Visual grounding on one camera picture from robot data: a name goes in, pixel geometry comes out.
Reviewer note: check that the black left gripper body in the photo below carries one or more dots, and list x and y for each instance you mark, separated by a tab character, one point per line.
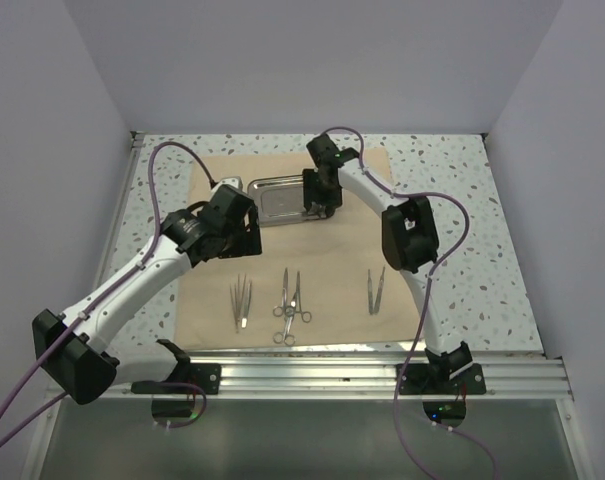
240	241

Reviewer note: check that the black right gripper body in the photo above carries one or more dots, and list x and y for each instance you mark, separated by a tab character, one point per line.
316	191

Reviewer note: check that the steel instrument tray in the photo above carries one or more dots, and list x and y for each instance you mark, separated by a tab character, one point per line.
280	201

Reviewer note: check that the pointed steel tweezers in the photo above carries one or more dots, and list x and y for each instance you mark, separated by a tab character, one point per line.
236	294

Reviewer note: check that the blunt steel forceps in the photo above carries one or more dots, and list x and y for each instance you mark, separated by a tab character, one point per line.
245	303

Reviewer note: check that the steel surgical scissors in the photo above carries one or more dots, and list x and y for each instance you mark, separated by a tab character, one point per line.
285	337
284	295

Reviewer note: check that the steel scalpel handle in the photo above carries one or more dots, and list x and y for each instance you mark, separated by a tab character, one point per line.
378	297
370	298

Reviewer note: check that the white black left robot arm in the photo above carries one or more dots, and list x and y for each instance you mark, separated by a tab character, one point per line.
73	347

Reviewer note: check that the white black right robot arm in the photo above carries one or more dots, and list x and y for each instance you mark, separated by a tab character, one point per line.
409	238

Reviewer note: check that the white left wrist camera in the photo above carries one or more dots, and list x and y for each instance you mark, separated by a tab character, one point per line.
233	181

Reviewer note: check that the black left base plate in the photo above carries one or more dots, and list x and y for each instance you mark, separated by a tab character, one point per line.
206	376

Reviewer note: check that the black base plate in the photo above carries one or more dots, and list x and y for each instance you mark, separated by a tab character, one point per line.
419	380
206	376

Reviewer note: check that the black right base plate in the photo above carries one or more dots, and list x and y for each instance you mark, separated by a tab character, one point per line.
419	380

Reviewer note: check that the aluminium extrusion rail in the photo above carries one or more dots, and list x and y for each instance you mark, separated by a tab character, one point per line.
297	373

